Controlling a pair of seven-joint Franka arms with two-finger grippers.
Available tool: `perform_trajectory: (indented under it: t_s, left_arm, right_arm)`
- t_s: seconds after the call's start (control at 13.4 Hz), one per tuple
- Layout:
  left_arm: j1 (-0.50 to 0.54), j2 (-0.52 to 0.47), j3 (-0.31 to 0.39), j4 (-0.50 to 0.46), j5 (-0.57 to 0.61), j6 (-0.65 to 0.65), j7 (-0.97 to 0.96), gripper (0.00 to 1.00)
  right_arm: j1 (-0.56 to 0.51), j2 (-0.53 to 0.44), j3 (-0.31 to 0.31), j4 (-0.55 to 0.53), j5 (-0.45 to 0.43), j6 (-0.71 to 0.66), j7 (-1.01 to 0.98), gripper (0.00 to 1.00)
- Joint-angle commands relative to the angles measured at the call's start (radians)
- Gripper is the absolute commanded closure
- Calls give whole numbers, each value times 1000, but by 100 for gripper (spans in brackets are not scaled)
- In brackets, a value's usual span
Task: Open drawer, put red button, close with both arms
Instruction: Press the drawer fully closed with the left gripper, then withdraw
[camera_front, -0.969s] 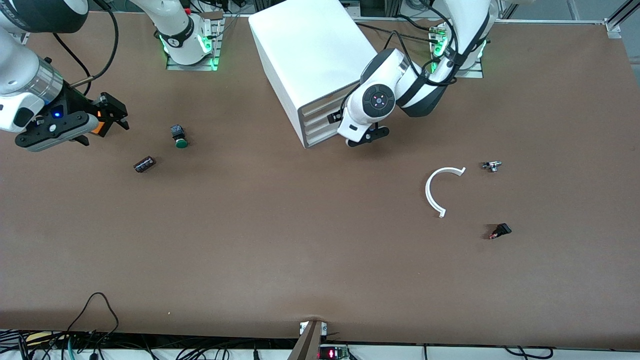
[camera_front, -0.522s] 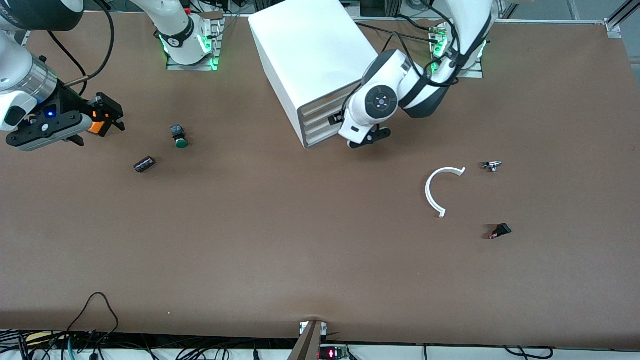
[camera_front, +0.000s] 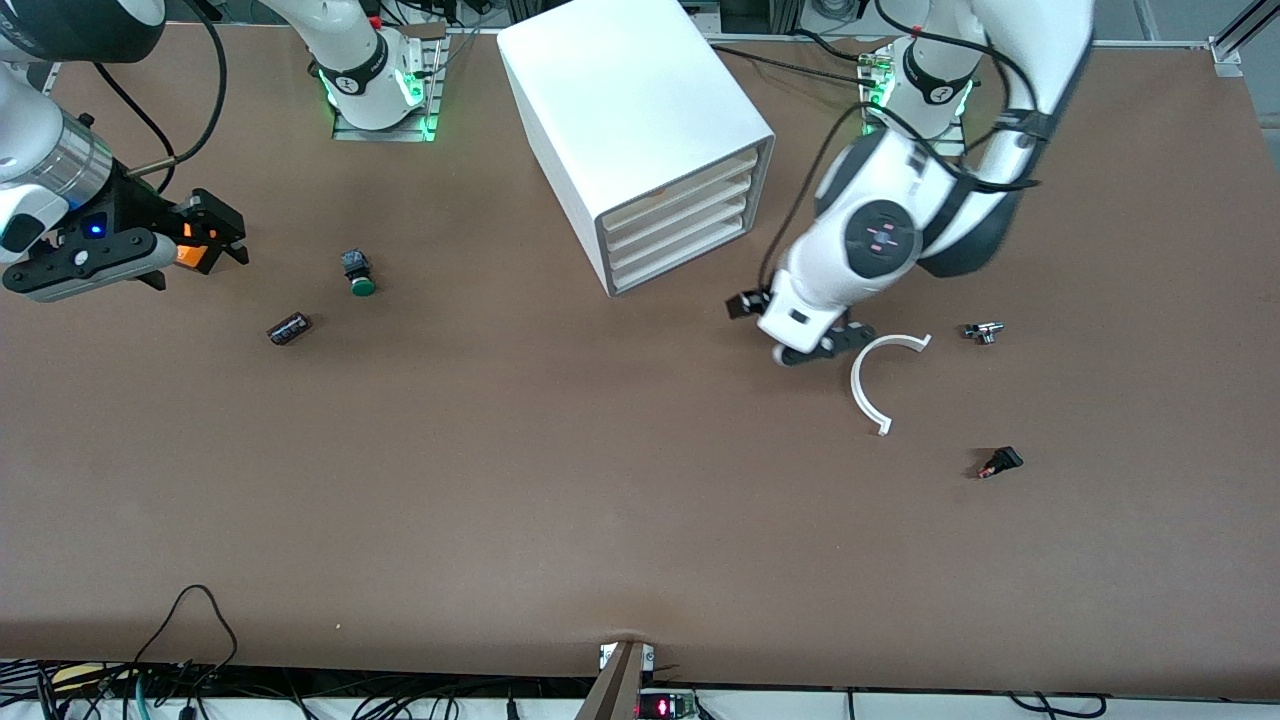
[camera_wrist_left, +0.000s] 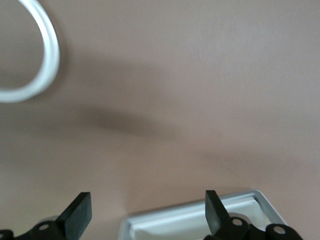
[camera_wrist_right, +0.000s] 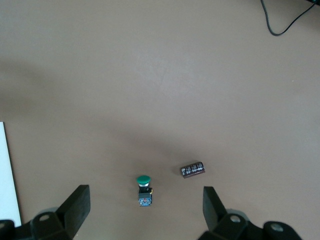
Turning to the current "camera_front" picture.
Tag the green mushroom push button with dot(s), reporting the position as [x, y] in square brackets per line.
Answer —
[361, 287]

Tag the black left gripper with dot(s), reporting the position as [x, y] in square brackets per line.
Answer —
[746, 305]

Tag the aluminium frame rail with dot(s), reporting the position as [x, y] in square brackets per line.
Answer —
[1225, 55]

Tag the white plastic drawer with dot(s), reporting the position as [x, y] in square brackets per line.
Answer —
[690, 196]
[690, 213]
[690, 246]
[690, 230]

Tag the small silver metal part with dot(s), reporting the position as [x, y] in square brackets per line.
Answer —
[987, 331]

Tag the white drawer cabinet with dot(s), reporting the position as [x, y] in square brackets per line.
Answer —
[630, 100]

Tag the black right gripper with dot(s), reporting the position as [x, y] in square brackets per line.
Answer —
[143, 209]

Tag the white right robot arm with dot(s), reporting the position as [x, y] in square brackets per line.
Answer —
[355, 60]

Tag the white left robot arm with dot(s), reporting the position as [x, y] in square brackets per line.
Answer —
[830, 270]

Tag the orange button enclosure box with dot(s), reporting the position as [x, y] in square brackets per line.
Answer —
[192, 256]

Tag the white curved plastic piece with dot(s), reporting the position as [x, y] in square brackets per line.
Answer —
[857, 385]

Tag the black cylindrical component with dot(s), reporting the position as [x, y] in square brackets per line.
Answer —
[288, 329]

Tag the red LED display device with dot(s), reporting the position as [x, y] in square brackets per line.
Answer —
[660, 707]

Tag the small black switch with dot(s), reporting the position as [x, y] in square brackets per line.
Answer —
[1008, 460]

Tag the grey left arm base plate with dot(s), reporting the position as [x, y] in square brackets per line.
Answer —
[915, 147]

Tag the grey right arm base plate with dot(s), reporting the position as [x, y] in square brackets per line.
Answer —
[385, 134]

